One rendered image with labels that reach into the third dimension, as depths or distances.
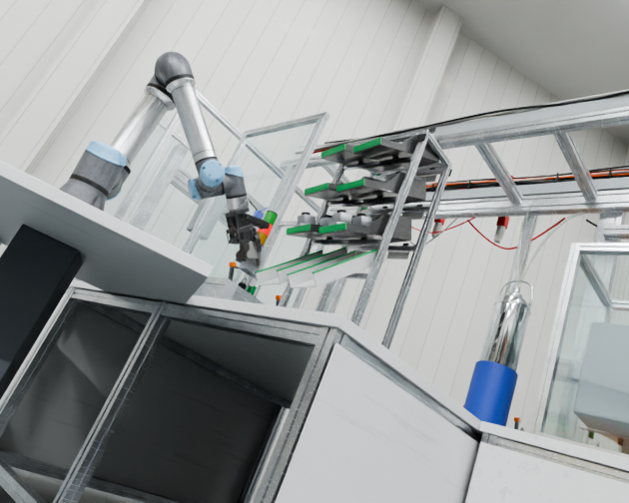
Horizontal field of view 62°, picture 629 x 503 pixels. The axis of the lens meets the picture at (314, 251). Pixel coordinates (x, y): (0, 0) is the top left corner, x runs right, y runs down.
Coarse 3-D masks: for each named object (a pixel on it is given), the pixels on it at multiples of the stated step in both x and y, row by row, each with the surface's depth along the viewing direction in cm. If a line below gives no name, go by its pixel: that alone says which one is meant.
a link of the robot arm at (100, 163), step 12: (96, 144) 153; (84, 156) 153; (96, 156) 152; (108, 156) 153; (120, 156) 156; (84, 168) 151; (96, 168) 151; (108, 168) 153; (120, 168) 157; (96, 180) 151; (108, 180) 154; (120, 180) 166; (108, 192) 155
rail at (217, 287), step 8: (208, 280) 168; (216, 280) 166; (224, 280) 163; (200, 288) 169; (208, 288) 166; (216, 288) 163; (224, 288) 161; (232, 288) 163; (208, 296) 164; (216, 296) 161; (224, 296) 161; (232, 296) 163
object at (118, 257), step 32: (0, 192) 119; (32, 192) 108; (0, 224) 153; (32, 224) 136; (64, 224) 123; (96, 224) 112; (128, 224) 113; (96, 256) 143; (128, 256) 128; (160, 256) 116; (192, 256) 116; (128, 288) 169; (160, 288) 149; (192, 288) 133
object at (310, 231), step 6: (354, 216) 176; (288, 228) 175; (294, 228) 172; (300, 228) 169; (306, 228) 166; (312, 228) 165; (288, 234) 174; (294, 234) 172; (300, 234) 171; (306, 234) 171; (312, 234) 170
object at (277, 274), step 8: (344, 248) 172; (304, 256) 178; (312, 256) 180; (320, 256) 166; (328, 256) 168; (280, 264) 172; (288, 264) 174; (296, 264) 160; (304, 264) 162; (312, 264) 164; (256, 272) 166; (264, 272) 168; (272, 272) 170; (280, 272) 156; (288, 272) 158; (264, 280) 168; (272, 280) 166; (280, 280) 156; (288, 280) 158
